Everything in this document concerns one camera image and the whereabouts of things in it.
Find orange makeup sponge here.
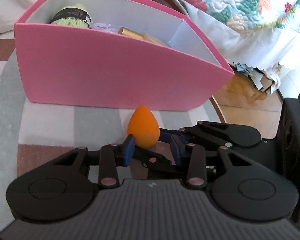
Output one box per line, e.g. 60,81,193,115
127,105,160,148

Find foundation bottle gold cap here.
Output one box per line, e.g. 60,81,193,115
117,26,171,48

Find purple plush toy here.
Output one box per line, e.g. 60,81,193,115
91,23,118,34

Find green yarn ball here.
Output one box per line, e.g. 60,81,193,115
50,3,92,29

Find checkered floor rug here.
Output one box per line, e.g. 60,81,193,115
0,0,227,230

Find paper scraps under bed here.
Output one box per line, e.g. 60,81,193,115
230,63,282,94

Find pink cardboard box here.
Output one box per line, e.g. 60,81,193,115
14,0,234,111

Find white bed skirt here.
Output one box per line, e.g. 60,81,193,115
0,0,300,70

